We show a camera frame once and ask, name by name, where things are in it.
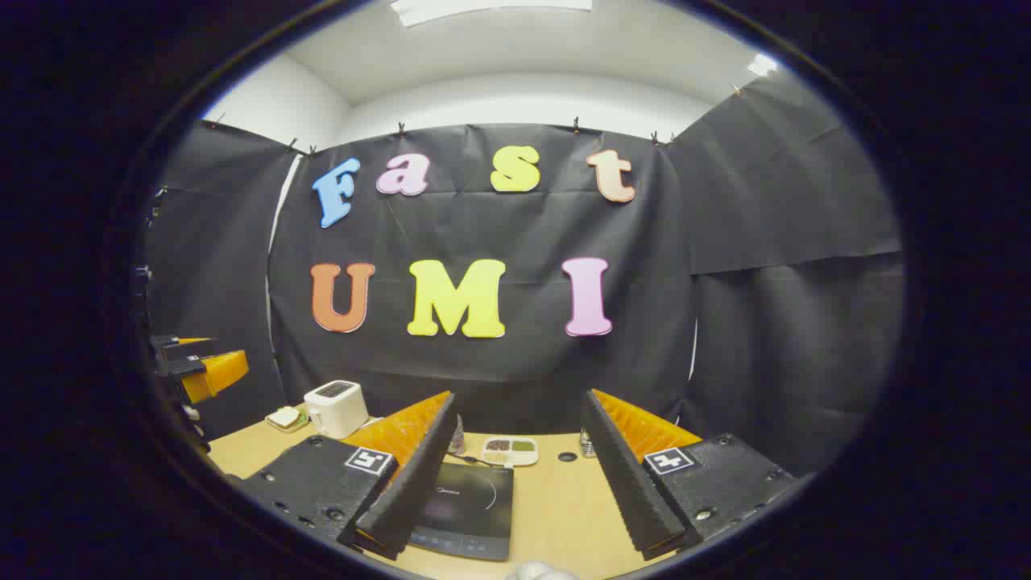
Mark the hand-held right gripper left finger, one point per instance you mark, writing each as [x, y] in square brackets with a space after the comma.
[415, 491]

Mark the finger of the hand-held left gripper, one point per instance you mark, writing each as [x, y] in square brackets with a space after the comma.
[216, 374]
[177, 346]

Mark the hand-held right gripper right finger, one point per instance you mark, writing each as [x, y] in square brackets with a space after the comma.
[628, 483]

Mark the black induction cooktop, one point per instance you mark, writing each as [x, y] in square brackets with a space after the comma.
[471, 507]

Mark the silver bottle with pink label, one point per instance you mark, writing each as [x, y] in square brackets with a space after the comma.
[457, 437]

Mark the sandwich with lettuce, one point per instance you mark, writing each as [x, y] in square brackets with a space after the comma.
[283, 416]

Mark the small rectangular plate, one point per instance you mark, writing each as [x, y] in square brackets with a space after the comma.
[296, 424]

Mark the white divided tray of beans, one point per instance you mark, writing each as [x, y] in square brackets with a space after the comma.
[510, 451]

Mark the white toaster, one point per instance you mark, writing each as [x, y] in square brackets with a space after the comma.
[337, 409]

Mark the ceiling light panel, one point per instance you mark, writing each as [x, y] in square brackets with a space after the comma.
[491, 8]
[762, 64]

